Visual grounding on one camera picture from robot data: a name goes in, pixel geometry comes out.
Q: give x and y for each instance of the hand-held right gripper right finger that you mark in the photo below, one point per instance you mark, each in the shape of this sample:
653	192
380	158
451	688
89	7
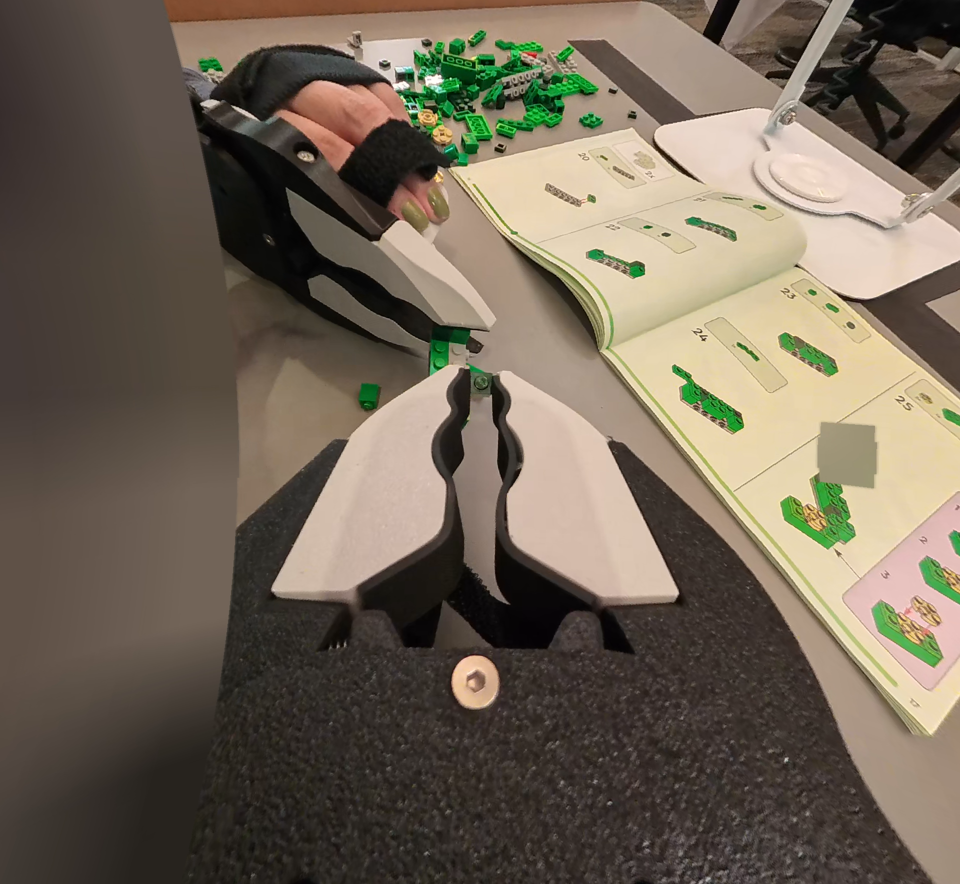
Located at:
585	516

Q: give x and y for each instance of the black office chair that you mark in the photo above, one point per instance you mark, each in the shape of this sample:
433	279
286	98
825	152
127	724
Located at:
885	73

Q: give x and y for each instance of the loose green cube brick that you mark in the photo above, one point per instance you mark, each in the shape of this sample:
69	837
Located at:
369	396

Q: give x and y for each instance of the flat green brick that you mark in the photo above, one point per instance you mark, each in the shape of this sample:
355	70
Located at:
210	64

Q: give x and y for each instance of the open instruction booklet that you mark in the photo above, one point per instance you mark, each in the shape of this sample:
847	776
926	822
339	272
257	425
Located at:
675	299

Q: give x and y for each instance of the small dark green brick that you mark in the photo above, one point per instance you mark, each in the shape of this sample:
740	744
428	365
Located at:
480	383

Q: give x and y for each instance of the grey desk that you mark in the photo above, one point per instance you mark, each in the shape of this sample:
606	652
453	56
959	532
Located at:
540	299

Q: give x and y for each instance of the person's left hand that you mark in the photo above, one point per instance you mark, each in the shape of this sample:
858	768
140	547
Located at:
330	111

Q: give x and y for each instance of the pile of green bricks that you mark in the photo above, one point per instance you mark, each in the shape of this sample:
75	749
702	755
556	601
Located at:
480	85

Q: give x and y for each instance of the green brick assembly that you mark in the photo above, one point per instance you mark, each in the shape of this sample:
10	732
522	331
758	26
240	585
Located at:
446	347

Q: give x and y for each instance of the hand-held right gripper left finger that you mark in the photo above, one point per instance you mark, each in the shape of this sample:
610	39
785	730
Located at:
375	516

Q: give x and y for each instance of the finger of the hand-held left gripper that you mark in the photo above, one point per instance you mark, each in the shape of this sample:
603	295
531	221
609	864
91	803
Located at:
352	306
435	276

